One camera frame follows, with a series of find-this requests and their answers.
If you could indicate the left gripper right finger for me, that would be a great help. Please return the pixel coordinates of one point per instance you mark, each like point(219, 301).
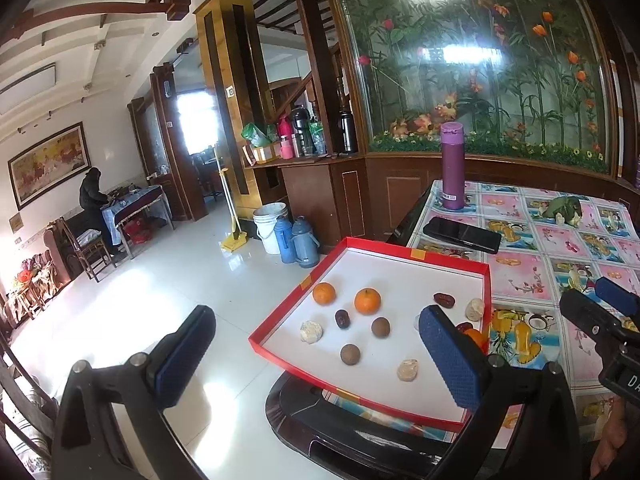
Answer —
point(522, 422)

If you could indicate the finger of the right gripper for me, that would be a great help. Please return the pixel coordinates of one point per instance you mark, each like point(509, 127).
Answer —
point(627, 303)

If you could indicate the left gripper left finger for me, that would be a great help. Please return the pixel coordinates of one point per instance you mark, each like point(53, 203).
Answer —
point(88, 443)

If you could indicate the brown kiwi fruit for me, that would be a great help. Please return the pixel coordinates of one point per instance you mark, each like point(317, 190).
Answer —
point(380, 327)

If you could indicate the orange tangerine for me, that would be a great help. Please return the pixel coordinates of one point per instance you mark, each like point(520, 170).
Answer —
point(367, 301)
point(324, 294)
point(478, 337)

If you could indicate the person right hand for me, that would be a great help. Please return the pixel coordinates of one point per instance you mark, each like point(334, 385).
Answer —
point(622, 423)

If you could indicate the colourful fruit pattern tablecloth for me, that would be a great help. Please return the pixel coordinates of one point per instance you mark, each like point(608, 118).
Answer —
point(537, 261)

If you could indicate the green leaf vegetable bundle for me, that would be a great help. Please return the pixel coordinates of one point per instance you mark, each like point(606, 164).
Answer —
point(564, 211)

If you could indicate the black smartphone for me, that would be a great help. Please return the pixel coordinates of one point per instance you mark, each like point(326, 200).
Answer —
point(463, 235)

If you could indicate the red white shallow box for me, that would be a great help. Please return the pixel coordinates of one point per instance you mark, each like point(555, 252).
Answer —
point(302, 337)

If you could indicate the purple thermos bottle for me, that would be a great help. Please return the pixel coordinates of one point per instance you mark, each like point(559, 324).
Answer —
point(453, 157)

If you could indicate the person in black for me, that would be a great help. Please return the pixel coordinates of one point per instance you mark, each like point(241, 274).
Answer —
point(91, 200)

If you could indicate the floral glass partition panel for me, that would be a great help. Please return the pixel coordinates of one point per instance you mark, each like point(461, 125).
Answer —
point(524, 78)

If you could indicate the blue thermos jug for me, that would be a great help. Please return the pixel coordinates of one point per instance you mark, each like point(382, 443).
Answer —
point(305, 244)

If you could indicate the white plastic bucket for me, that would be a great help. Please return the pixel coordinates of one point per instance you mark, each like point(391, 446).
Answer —
point(265, 219)

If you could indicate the framed wall painting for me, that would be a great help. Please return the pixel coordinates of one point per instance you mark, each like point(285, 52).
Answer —
point(48, 163)

